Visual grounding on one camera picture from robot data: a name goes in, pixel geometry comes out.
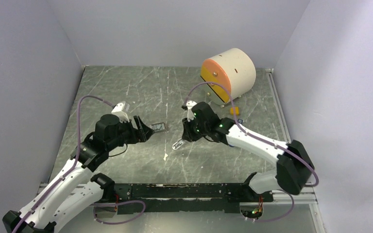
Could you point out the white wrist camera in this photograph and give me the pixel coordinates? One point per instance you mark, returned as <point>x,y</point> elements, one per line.
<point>120,110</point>
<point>188,107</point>

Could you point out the light blue white stapler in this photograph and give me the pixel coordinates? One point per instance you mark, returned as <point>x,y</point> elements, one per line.
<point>178,144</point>

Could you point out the cream round drawer cabinet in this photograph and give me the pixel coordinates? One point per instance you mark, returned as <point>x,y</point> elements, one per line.
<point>233,69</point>

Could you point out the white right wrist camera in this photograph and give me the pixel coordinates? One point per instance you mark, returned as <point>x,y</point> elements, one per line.
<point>188,107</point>

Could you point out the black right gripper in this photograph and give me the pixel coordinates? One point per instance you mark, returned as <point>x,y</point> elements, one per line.
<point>188,134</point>

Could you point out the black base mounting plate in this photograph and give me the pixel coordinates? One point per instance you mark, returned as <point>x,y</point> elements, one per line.
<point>156,206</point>

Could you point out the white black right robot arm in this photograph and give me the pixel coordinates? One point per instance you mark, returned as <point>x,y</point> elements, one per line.
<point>292,164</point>

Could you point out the aluminium frame rail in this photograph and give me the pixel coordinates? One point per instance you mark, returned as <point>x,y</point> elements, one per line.
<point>230,192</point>

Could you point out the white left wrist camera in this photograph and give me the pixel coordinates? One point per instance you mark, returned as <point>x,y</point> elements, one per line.
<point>120,110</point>

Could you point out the yellow eraser block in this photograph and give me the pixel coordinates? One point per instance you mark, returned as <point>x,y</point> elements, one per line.
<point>235,111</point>

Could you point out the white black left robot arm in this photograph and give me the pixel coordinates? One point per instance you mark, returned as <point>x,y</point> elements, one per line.
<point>77,186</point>

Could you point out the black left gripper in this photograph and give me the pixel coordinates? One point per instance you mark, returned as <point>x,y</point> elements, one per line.
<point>145,132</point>

